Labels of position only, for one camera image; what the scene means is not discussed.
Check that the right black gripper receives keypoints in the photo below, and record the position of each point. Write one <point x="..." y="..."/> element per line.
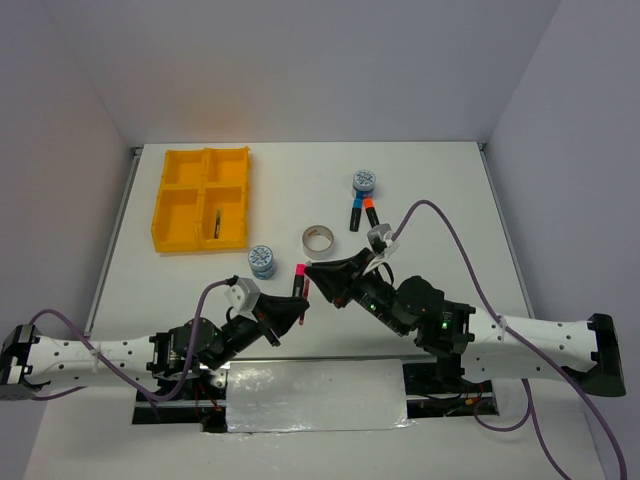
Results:
<point x="339" y="279"/>

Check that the metal base rail plate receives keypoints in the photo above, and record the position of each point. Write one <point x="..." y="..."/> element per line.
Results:
<point x="318" y="396"/>

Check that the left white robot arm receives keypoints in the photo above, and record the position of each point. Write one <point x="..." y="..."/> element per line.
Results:
<point x="40" y="368"/>

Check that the yellow four-compartment plastic bin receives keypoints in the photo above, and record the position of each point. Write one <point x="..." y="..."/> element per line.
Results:
<point x="193" y="185"/>

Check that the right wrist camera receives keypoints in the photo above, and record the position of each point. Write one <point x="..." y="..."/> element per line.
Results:
<point x="383" y="245"/>

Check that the blue highlighter marker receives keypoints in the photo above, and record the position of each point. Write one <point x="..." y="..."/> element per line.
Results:
<point x="355" y="217"/>

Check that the clear tape roll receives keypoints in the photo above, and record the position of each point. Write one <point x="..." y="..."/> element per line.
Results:
<point x="317" y="242"/>

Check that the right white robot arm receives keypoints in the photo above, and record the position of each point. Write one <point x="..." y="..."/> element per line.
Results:
<point x="468" y="343"/>

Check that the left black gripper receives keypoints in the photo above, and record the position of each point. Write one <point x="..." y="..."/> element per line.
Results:
<point x="282" y="312"/>

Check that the orange highlighter marker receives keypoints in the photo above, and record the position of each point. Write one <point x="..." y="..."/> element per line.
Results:
<point x="371" y="212"/>

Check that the pink highlighter marker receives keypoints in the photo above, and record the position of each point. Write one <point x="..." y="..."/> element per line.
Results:
<point x="299" y="280"/>

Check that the blue-lidded round jar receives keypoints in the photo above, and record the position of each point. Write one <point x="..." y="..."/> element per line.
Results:
<point x="363" y="184"/>
<point x="261" y="262"/>

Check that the blue pen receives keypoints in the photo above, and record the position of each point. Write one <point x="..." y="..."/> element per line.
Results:
<point x="217" y="224"/>

